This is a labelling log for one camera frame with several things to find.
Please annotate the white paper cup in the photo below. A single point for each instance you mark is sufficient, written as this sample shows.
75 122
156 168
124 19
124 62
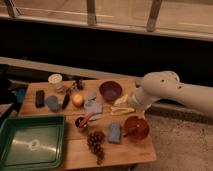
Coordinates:
56 81

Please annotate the blue round sponge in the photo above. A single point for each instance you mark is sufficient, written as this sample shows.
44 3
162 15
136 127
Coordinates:
52 103

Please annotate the blue sponge block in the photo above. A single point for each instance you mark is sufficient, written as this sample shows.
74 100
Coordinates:
114 133

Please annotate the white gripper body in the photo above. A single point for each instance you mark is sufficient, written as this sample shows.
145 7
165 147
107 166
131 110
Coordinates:
135 100

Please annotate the black handled tool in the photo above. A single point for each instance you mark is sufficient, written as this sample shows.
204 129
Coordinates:
67 96

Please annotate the blue folded cloth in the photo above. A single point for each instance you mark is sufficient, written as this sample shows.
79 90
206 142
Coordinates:
91 105

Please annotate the dark grape bunch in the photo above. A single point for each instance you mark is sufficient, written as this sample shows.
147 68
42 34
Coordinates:
94 141

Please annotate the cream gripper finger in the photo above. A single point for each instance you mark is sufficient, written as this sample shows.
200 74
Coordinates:
116 111
121 100

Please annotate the red spoon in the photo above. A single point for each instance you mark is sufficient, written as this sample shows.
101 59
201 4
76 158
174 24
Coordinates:
86 119

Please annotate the purple bowl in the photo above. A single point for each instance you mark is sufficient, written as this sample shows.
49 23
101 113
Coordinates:
110 90

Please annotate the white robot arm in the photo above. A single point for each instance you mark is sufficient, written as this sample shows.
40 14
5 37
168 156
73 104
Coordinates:
155 86

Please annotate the green plastic tray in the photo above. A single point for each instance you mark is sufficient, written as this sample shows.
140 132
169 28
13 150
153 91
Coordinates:
31 143

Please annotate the red bowl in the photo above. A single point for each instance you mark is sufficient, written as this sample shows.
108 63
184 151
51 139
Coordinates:
136 129

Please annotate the small dark toy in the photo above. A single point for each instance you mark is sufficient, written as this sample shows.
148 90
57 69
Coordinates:
79 83

